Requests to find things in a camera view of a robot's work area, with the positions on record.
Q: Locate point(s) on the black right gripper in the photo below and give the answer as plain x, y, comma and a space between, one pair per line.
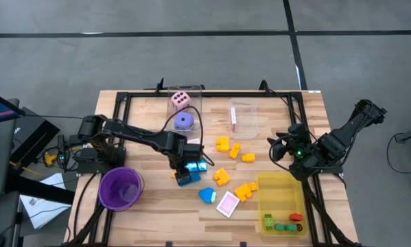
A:
294, 144

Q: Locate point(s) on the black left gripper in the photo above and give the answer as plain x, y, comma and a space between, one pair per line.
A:
177, 147

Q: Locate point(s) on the blue toy brick plate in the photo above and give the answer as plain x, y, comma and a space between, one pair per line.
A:
194, 180

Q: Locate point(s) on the purple foam dice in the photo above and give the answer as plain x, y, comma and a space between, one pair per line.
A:
184, 121

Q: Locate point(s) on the red toy brick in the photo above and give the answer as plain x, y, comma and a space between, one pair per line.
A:
296, 217

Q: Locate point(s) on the pink foam dice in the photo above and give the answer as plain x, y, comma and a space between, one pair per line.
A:
181, 100

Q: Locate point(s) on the light green toy brick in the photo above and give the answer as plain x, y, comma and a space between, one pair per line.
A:
268, 222

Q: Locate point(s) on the long green toy brick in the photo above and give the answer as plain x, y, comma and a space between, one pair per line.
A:
280, 227

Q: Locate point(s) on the small green toy brick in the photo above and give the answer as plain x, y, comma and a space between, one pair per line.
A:
292, 227

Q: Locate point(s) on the brown round toy piece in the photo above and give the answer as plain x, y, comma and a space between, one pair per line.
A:
300, 227

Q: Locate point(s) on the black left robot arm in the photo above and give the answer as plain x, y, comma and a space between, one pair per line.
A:
129, 132

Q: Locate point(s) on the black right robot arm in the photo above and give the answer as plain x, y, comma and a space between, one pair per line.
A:
342, 144

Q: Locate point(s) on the blue cloud-shaped toy brick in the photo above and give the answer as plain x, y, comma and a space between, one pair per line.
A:
206, 195

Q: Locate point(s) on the shallow clear plastic container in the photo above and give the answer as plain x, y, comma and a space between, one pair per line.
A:
248, 120

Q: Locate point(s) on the tall clear plastic container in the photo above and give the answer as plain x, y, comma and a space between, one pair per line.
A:
172, 127

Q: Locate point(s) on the yellow translucent plastic bin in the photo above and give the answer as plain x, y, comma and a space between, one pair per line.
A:
280, 195

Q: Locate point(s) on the purple plastic bucket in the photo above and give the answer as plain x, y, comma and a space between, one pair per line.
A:
121, 188

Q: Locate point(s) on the white paper sheets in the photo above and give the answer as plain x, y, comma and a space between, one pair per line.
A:
44, 209

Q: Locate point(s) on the black metal beam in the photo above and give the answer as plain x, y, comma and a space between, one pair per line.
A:
37, 190

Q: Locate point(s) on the black computer case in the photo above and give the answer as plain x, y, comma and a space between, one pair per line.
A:
33, 130

